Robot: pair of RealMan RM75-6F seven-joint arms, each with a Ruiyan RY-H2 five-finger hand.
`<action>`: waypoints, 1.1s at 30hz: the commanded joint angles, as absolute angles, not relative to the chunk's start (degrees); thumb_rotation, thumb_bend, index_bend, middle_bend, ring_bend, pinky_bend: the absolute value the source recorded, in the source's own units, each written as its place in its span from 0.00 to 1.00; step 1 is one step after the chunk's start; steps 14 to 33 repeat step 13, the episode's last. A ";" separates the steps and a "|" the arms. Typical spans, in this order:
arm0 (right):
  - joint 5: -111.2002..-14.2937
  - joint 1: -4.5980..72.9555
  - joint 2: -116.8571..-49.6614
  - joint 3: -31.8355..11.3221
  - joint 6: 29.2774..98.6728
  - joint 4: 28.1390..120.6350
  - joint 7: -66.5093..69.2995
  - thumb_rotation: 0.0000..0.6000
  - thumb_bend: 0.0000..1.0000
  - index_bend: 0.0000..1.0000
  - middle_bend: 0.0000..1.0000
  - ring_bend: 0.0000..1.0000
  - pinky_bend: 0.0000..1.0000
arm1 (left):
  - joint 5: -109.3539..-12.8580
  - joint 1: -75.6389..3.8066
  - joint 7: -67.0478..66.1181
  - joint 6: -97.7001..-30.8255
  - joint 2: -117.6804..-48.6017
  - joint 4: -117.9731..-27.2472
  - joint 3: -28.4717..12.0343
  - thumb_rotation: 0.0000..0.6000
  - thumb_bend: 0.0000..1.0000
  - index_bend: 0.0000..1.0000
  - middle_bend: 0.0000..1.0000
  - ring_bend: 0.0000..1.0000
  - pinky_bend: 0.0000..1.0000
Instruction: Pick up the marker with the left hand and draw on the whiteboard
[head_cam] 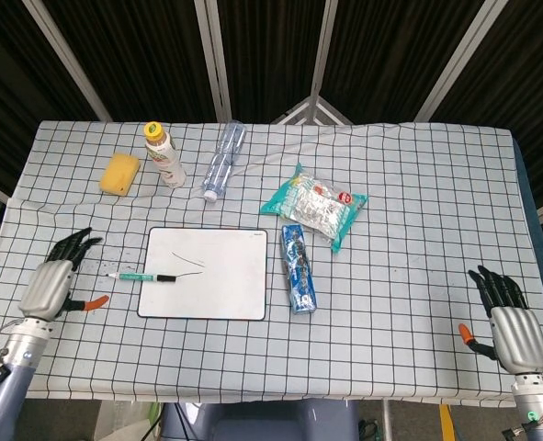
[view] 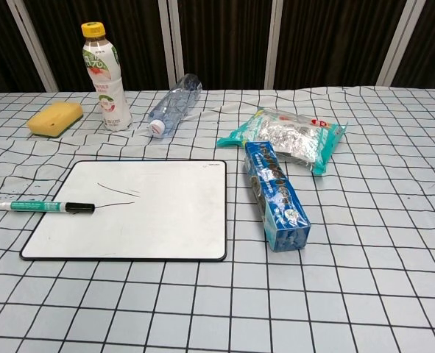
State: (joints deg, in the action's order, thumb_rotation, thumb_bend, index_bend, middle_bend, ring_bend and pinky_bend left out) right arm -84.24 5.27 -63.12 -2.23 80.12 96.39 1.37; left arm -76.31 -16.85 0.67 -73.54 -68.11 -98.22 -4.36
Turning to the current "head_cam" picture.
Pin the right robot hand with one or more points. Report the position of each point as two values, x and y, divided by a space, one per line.
516 333

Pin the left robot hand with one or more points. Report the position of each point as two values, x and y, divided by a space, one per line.
50 285

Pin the green whiteboard marker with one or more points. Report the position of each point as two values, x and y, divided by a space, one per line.
138 277

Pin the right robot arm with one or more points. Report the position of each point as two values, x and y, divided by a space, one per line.
537 406

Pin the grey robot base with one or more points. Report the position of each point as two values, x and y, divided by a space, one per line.
257 420

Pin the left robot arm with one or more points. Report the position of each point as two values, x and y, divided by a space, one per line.
9 367

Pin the yellow sponge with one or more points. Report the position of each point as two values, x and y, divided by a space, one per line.
119 174

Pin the checkered white tablecloth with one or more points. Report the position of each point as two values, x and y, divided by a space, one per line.
390 298

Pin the yellow capped drink bottle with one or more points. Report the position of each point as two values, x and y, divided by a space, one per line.
163 156

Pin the clear plastic water bottle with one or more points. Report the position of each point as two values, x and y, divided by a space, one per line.
225 161

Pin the blue cookie pack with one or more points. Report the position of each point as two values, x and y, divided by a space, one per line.
298 271

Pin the teal snack bag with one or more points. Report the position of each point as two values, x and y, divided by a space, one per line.
314 206

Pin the black folding screen panel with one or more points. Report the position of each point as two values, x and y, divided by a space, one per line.
151 59

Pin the white dry-erase board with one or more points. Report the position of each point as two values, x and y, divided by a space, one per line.
204 280

